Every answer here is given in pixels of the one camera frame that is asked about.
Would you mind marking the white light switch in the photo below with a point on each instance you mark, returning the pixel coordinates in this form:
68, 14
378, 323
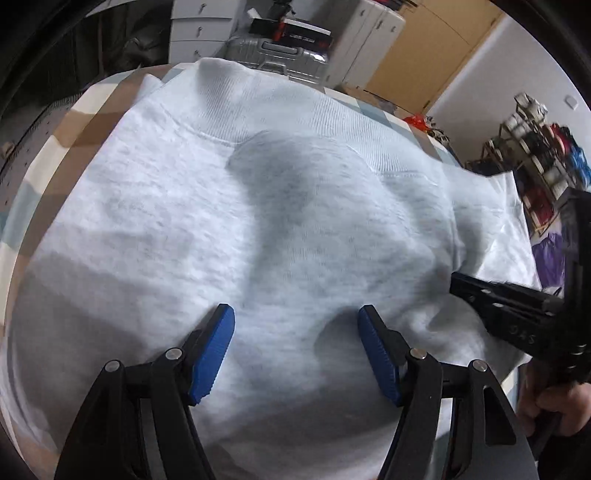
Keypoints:
572, 102

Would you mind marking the light grey sweatshirt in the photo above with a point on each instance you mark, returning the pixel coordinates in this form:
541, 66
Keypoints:
277, 207

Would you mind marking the black shoe box red label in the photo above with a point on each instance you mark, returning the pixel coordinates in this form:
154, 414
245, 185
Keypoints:
304, 37

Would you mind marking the white drawer desk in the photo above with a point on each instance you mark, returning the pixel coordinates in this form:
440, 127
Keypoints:
203, 27

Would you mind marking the pile of loose shoes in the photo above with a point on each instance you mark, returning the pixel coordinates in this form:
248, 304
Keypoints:
438, 136

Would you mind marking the purple plastic bag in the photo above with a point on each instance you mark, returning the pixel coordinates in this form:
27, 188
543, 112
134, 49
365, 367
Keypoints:
547, 258

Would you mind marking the small silver suitcase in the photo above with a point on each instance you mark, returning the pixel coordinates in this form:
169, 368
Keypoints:
272, 53

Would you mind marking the wooden shoe rack with shoes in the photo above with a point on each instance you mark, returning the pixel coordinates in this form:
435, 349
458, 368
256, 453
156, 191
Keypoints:
577, 161

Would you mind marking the black perforated panel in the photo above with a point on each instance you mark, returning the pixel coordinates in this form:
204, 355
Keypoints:
23, 152

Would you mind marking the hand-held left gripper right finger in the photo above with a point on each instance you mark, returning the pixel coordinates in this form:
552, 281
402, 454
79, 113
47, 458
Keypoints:
381, 355

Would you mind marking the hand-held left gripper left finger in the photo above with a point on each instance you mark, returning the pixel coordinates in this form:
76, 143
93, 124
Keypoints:
212, 355

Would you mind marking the plaid bedsheet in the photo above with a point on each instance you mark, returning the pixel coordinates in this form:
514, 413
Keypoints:
60, 134

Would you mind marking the red plastic bag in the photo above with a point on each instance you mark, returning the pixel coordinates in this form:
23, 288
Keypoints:
415, 121

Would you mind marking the black bag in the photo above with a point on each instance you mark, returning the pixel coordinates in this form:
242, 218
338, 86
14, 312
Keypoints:
143, 46

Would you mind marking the person's right hand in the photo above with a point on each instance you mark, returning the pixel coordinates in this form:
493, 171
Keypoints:
558, 406

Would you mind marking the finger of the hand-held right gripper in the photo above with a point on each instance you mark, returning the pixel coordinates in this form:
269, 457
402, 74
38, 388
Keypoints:
498, 295

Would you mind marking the wooden door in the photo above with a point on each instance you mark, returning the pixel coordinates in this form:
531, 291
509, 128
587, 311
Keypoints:
429, 50

